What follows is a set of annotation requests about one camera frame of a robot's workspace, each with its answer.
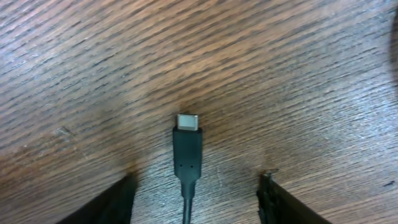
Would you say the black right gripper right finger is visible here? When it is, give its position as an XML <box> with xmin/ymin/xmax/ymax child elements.
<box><xmin>257</xmin><ymin>172</ymin><xmax>331</xmax><ymax>224</ymax></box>

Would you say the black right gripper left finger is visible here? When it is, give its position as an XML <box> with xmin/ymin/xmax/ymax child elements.
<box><xmin>57</xmin><ymin>174</ymin><xmax>137</xmax><ymax>224</ymax></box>

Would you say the black USB-C charging cable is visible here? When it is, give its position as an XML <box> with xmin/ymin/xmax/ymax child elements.
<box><xmin>172</xmin><ymin>113</ymin><xmax>203</xmax><ymax>224</ymax></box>

